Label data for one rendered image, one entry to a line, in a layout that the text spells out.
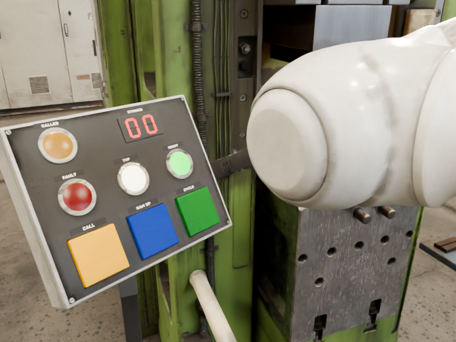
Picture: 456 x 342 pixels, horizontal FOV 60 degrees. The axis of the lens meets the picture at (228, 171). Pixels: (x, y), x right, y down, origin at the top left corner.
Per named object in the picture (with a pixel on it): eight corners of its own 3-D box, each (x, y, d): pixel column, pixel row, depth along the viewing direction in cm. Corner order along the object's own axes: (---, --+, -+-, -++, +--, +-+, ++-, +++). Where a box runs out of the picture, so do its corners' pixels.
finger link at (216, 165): (245, 169, 61) (242, 169, 61) (219, 178, 66) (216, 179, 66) (239, 150, 61) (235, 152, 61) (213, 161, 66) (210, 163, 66)
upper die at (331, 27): (385, 48, 93) (392, 5, 90) (312, 51, 87) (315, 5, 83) (298, 36, 130) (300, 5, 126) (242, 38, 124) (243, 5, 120)
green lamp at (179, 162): (194, 175, 74) (193, 153, 72) (169, 178, 72) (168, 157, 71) (190, 169, 77) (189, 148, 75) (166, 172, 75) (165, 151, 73)
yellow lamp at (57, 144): (76, 159, 61) (72, 133, 59) (43, 163, 59) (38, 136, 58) (76, 153, 64) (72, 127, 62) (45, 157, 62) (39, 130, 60)
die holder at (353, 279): (397, 314, 123) (425, 185, 106) (289, 347, 112) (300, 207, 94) (306, 227, 172) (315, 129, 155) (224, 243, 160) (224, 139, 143)
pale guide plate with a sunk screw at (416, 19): (425, 72, 115) (438, 9, 109) (401, 73, 112) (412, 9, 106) (420, 70, 117) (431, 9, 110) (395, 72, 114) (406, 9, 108)
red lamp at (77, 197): (95, 211, 61) (91, 186, 59) (63, 216, 59) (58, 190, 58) (94, 202, 64) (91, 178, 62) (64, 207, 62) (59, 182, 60)
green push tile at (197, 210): (221, 222, 76) (207, 185, 76) (191, 236, 71) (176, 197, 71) (215, 223, 77) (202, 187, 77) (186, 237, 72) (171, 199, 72)
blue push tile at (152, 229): (180, 242, 69) (165, 202, 69) (144, 259, 64) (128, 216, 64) (175, 243, 71) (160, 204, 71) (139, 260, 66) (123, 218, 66)
